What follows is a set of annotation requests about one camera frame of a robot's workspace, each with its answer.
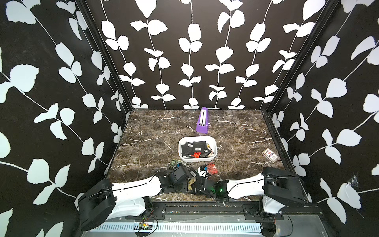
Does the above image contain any brown label tea bag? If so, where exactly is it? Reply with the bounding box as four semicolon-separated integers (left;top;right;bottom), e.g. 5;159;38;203
204;144;213;157

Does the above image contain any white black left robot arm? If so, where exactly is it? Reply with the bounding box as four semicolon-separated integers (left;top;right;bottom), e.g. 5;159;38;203
78;165;199;232

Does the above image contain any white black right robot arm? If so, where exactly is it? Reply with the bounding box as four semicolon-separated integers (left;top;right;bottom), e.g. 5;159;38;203
191;167;306;215

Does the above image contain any yellow label tea bag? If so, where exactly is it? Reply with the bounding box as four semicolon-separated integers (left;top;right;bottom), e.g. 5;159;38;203
188;177;196;191

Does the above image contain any red round label tea bag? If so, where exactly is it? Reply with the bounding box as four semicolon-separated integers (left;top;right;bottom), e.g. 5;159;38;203
206;163;218;175

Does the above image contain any orange tea bag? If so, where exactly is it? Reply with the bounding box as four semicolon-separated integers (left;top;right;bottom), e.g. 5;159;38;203
191;153;201;158

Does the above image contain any black tea bag back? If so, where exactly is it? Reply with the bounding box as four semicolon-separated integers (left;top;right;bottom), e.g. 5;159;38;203
181;142;195;158

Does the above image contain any black barcode tea bag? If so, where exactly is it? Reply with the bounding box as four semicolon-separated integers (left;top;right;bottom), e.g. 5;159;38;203
193;141;208;154

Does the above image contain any white plastic storage box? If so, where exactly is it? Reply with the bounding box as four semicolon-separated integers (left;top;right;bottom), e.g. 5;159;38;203
178;136;218;163

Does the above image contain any white perforated vent strip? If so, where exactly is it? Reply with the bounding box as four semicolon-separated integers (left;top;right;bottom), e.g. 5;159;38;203
91;222;262;235

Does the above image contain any purple metronome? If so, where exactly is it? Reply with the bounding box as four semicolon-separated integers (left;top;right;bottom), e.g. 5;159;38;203
195;107;209;134

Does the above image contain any black front mounting rail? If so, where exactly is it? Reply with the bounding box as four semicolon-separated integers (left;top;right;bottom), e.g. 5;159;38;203
82;201;323;221

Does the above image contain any small circuit board with wires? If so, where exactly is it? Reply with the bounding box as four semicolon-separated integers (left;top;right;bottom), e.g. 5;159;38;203
135;222;154;232

